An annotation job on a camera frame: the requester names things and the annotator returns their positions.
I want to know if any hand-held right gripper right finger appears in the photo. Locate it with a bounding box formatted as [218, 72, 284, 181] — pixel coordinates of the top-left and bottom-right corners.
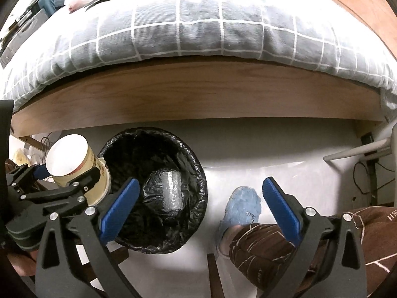
[257, 177, 369, 298]

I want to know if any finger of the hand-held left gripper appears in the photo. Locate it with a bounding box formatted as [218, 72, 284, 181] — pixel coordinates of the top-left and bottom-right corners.
[8, 167, 102, 223]
[5, 163, 50, 190]

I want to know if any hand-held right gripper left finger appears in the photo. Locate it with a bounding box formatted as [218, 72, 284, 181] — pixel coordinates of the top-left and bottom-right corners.
[35, 178, 146, 298]

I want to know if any cream paper cup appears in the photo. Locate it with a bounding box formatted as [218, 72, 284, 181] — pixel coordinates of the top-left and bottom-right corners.
[46, 134, 112, 207]

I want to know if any trash bin with black bag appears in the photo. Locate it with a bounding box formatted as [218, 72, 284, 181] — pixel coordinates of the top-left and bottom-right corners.
[97, 127, 208, 254]

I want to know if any yellow plastic bag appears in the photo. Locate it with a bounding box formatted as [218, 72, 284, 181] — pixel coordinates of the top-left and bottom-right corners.
[14, 149, 35, 167]

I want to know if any person's left leg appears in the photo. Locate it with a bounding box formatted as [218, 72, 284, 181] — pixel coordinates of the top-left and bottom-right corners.
[6, 250, 38, 277]

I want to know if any person's leg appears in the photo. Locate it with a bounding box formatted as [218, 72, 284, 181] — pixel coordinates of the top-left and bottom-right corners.
[6, 250, 38, 277]
[219, 206, 397, 298]

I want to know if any blue fluffy slipper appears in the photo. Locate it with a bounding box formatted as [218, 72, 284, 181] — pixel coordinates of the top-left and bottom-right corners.
[217, 186, 263, 249]

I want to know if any person's right leg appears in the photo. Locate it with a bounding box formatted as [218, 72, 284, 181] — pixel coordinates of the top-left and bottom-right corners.
[219, 206, 397, 298]

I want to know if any teal box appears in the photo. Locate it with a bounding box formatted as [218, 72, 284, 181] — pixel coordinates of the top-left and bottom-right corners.
[39, 0, 63, 17]

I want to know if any grey checked blanket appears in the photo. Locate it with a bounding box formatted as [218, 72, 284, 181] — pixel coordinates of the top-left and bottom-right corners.
[1, 0, 397, 112]

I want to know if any power strip with cables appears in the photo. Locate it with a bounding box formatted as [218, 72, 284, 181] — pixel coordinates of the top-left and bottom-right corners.
[38, 132, 63, 163]

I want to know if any black cable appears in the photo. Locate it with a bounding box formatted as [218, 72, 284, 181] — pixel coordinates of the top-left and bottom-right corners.
[353, 155, 383, 200]

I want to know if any dark wooden stool frame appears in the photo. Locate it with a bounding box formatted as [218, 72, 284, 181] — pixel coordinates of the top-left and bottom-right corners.
[74, 242, 226, 298]

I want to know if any wooden bed frame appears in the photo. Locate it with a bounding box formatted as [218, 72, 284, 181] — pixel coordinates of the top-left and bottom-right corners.
[11, 0, 397, 145]

